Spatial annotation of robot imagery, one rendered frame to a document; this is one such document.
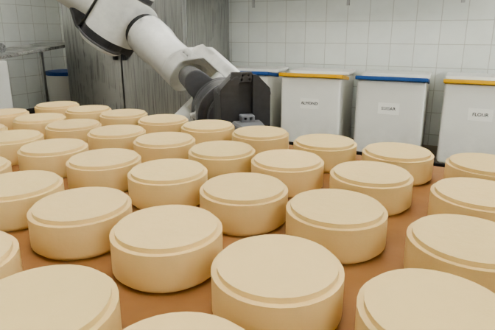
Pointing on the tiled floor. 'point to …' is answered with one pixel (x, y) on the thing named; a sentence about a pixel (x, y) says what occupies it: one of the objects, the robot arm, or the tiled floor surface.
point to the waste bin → (58, 85)
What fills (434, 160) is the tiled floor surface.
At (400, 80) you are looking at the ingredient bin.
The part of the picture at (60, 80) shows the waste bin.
